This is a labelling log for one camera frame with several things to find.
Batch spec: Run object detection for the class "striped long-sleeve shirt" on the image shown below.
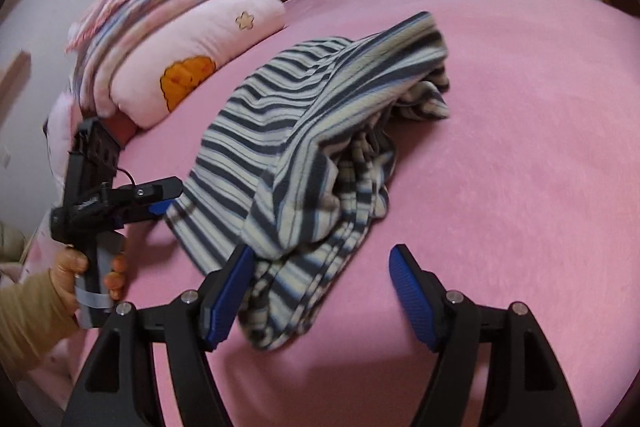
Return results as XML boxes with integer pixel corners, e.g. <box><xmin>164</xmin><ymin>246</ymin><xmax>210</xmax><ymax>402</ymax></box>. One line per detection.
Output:
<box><xmin>166</xmin><ymin>12</ymin><xmax>449</xmax><ymax>350</ymax></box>

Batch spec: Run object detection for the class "left forearm beige sleeve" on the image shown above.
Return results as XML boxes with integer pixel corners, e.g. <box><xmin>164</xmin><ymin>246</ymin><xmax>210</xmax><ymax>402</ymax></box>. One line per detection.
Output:
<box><xmin>0</xmin><ymin>271</ymin><xmax>79</xmax><ymax>383</ymax></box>

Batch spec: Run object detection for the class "person's left hand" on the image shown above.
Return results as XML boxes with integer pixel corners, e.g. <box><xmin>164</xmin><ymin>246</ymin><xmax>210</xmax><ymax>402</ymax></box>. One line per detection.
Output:
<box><xmin>49</xmin><ymin>246</ymin><xmax>129</xmax><ymax>316</ymax></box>

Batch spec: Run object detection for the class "white pink side pillow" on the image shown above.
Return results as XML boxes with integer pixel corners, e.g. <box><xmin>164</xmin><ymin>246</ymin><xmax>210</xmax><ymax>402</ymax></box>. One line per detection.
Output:
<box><xmin>44</xmin><ymin>91</ymin><xmax>82</xmax><ymax>195</ymax></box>

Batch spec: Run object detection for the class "pink pillow with orange print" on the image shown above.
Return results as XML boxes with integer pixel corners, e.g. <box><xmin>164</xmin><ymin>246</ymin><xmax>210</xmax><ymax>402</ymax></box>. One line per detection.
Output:
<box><xmin>93</xmin><ymin>0</ymin><xmax>285</xmax><ymax>129</ymax></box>

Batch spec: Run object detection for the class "pink bed sheet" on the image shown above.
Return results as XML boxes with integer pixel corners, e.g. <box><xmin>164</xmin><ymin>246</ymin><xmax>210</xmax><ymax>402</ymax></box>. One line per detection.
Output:
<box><xmin>119</xmin><ymin>0</ymin><xmax>639</xmax><ymax>426</ymax></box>

